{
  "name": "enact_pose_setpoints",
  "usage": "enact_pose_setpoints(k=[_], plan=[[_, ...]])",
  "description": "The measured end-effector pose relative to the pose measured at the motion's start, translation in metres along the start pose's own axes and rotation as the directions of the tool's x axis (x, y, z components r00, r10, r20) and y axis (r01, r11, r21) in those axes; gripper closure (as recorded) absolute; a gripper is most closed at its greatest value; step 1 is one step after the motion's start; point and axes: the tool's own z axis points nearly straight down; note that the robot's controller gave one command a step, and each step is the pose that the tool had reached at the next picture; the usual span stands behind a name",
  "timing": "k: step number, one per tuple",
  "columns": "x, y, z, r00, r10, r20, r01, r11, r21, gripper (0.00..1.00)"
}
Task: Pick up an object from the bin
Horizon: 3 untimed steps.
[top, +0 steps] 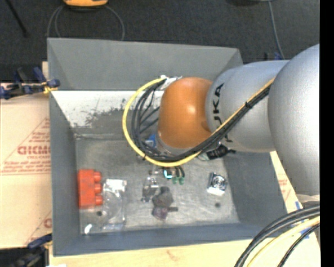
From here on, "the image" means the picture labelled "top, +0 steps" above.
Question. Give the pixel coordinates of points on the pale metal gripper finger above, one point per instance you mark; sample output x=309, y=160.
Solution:
x=147, y=195
x=153, y=181

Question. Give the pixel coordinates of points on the dark purple-brown toy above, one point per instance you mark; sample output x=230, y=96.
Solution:
x=162, y=199

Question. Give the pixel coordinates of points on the clear plastic packet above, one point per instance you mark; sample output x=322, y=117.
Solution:
x=114, y=202

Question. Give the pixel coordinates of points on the red toy building block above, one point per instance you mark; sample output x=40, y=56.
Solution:
x=87, y=188

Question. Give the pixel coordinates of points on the small white scrap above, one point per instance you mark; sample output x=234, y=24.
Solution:
x=88, y=228

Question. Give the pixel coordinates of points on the grey metal bin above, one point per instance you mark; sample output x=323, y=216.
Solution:
x=105, y=65

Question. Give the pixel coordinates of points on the brown cardboard board red print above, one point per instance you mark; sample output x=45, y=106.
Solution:
x=22, y=193

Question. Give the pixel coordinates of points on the black cylinder on white bracket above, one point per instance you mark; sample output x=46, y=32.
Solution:
x=217, y=152

